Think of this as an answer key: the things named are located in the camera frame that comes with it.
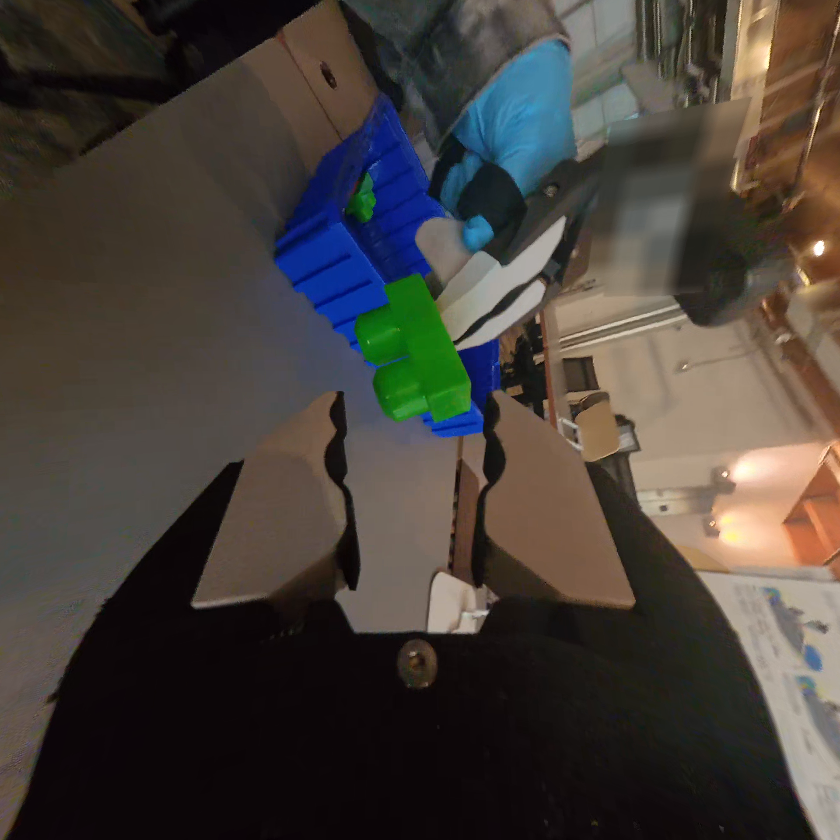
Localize green two-stud mega block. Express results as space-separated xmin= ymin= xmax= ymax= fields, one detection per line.
xmin=354 ymin=274 xmax=472 ymax=422

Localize small green block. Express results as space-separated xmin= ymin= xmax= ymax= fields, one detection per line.
xmin=344 ymin=172 xmax=376 ymax=223

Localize blue ribbed plastic bin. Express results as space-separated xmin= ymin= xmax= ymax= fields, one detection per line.
xmin=274 ymin=92 xmax=503 ymax=437

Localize brown cardboard box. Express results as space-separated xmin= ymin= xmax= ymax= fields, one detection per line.
xmin=241 ymin=0 xmax=383 ymax=144

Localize person's left hand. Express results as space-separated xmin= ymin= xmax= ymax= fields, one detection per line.
xmin=438 ymin=39 xmax=578 ymax=256

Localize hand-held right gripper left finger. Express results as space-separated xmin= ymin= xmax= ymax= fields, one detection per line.
xmin=190 ymin=390 xmax=362 ymax=635

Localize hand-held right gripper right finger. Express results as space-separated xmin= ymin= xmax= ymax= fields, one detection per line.
xmin=469 ymin=390 xmax=637 ymax=608

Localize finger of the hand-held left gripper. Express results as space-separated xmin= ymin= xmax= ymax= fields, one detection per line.
xmin=413 ymin=217 xmax=570 ymax=330
xmin=453 ymin=281 xmax=551 ymax=353

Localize person's left forearm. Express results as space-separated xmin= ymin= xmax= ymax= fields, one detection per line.
xmin=341 ymin=0 xmax=571 ymax=153

